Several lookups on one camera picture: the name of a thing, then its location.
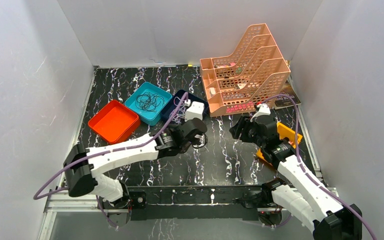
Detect white wires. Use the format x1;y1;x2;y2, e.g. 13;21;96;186
168;96;193;125

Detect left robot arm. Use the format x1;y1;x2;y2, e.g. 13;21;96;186
63;118;207;208

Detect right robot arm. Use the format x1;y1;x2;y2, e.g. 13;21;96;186
229;115;363;240

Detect yellow bin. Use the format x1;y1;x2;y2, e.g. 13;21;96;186
256;122;303;167

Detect navy square tray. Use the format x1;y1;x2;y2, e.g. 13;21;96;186
160;89;209;123

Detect dark book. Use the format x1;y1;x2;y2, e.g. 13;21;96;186
274;80;301;110

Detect peach plastic file organizer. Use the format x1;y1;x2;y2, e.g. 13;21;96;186
200;23;291;117

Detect teal square tray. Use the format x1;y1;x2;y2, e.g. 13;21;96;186
124;82;172;126

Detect red square tray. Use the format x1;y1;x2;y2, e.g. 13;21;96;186
88;100;141;145

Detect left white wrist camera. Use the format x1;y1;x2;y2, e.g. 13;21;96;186
184;101;205;122

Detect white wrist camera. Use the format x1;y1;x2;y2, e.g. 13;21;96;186
184;101;205;122
250;103;271;122

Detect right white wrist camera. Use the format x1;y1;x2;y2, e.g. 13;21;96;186
250;103;271;122

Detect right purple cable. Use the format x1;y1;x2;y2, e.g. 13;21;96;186
259;94;377;240

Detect purple cable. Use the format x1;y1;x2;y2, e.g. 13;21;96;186
259;94;377;240
32;92;190;229

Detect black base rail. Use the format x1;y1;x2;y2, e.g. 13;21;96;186
128;185;282;223

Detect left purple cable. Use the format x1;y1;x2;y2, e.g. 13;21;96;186
32;92;190;229

